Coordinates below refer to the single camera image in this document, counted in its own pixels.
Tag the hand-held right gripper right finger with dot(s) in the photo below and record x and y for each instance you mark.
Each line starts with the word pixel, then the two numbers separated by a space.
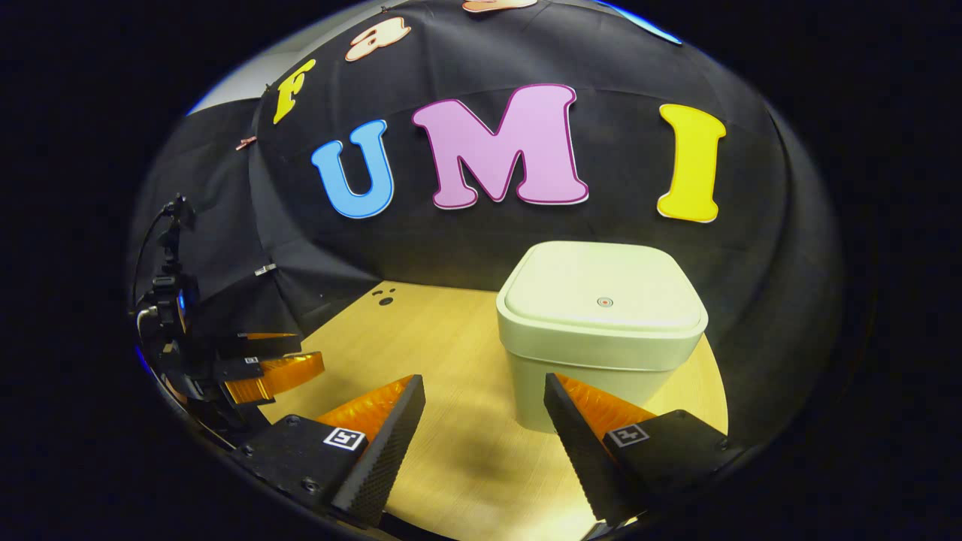
pixel 582 451

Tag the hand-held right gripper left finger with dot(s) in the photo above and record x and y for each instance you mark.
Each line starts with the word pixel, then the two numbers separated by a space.
pixel 379 466

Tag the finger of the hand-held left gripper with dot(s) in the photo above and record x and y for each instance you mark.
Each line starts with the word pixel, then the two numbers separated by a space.
pixel 267 346
pixel 278 374

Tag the pale green garbage bin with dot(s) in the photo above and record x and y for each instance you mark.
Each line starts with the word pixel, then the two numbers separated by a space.
pixel 601 323

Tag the wooden desktop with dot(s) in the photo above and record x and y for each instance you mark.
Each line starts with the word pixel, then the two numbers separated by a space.
pixel 443 353

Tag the silver cloth clip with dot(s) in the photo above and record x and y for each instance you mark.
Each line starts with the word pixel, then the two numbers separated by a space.
pixel 264 269

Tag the pink cloth clip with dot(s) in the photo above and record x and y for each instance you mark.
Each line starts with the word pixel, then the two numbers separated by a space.
pixel 246 143

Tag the black backdrop cloth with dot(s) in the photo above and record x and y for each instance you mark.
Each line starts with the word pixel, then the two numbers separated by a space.
pixel 481 248

